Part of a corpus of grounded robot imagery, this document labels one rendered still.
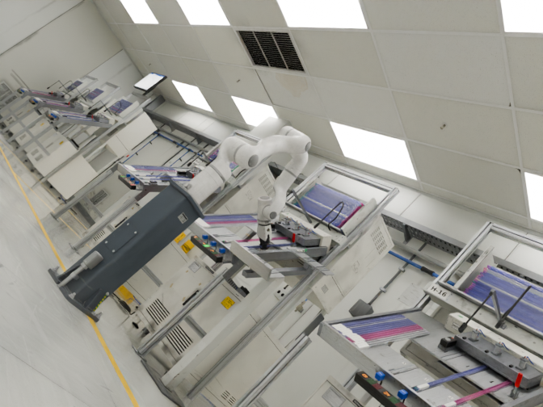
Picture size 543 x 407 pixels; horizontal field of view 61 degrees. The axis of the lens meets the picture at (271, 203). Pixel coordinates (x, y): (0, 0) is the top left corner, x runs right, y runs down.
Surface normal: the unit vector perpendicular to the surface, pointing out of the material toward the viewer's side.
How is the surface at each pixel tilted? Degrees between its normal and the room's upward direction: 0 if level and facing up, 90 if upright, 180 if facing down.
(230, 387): 90
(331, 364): 89
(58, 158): 90
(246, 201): 90
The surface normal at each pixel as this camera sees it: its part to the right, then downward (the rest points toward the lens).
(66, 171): 0.56, 0.31
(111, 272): 0.65, 0.47
